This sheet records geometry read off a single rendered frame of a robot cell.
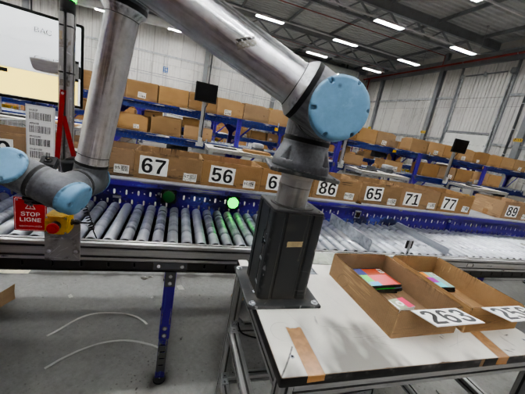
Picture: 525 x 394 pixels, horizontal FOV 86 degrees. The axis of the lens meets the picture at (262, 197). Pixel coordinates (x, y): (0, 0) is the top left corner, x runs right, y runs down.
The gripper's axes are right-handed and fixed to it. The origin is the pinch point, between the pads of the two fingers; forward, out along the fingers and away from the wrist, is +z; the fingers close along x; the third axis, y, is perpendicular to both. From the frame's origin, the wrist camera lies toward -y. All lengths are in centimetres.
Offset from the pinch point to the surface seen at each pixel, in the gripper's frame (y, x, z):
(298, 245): 17, 79, -31
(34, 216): 7.9, -8.6, 9.0
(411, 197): -34, 221, 55
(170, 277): 29, 42, 23
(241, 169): -38, 80, 53
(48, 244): 17.2, -4.5, 15.0
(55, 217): 8.6, -0.1, 2.5
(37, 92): -35.1, -11.3, -4.5
